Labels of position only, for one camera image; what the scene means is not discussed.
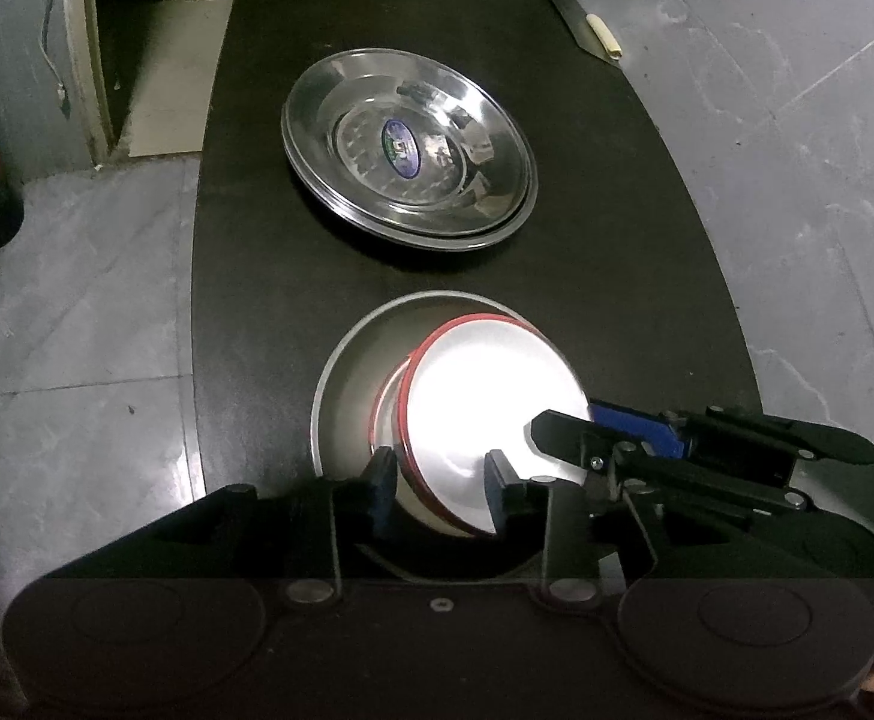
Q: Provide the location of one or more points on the steel plate with oval sticker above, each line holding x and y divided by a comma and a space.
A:
407, 142

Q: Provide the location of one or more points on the plain steel plate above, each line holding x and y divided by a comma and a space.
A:
512, 221

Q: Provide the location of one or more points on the white bowl with red rim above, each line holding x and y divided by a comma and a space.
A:
482, 405

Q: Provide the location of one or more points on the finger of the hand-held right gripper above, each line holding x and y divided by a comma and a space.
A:
557, 435
632, 427

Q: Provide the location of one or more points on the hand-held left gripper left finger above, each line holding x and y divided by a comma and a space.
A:
380, 495

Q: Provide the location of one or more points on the large steel mixing bowl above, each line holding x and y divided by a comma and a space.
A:
347, 405

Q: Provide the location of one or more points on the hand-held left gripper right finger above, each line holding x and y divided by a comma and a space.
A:
497, 499

